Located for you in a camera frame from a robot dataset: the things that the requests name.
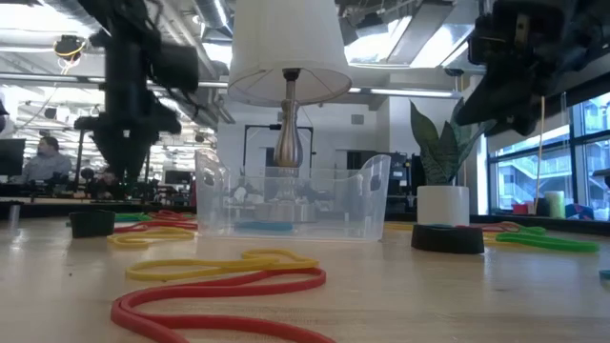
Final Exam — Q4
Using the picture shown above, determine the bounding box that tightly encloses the white plant pot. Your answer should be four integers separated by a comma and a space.
417, 185, 471, 228

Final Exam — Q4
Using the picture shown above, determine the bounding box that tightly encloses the green snake plant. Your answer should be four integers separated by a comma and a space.
409, 97, 495, 187

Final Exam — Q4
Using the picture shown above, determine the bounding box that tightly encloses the blue box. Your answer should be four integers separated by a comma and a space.
565, 203, 596, 222

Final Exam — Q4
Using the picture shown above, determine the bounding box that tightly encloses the grey metal post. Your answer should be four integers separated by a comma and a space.
7, 200, 23, 230

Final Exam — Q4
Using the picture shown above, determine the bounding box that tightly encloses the long ceiling light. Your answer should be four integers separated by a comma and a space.
347, 87, 454, 100

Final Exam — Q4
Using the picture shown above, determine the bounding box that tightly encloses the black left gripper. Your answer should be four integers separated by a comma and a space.
73, 47, 183, 185

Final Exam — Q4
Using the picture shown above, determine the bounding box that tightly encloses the silver ceiling duct hood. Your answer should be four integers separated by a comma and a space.
340, 0, 482, 68

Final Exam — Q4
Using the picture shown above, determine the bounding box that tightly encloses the person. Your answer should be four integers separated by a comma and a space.
97, 167, 123, 199
21, 136, 72, 185

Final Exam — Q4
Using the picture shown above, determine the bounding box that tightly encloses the silver ceiling light bar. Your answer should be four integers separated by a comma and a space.
0, 71, 230, 91

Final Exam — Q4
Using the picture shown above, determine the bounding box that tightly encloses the thick red rubber band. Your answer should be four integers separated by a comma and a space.
110, 266, 337, 343

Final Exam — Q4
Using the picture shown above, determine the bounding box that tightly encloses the clear plastic bin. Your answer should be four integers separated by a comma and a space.
193, 148, 392, 242

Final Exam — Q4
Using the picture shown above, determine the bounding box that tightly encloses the ceiling device with yellow cable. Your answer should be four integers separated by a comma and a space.
52, 33, 88, 63

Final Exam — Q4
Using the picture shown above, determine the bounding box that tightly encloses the black computer monitor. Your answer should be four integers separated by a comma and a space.
0, 138, 27, 177

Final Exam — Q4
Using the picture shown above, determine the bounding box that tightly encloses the light green cylinder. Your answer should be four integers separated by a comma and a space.
544, 190, 567, 219

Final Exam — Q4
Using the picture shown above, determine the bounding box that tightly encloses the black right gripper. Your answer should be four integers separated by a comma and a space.
456, 0, 580, 137

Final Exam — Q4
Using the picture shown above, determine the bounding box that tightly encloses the green rubber band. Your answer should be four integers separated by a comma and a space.
113, 212, 153, 223
495, 231, 600, 253
504, 222, 548, 236

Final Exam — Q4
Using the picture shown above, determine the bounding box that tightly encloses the white lampshade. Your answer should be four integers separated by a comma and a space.
227, 0, 354, 109

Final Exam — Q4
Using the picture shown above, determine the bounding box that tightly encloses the black framed window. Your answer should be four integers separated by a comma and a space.
485, 92, 610, 218

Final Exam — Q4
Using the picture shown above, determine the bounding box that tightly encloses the black machine cabinet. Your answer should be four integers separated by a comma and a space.
386, 151, 428, 215

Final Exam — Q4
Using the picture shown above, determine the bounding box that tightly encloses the silver lamp base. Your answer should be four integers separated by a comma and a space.
256, 68, 318, 224

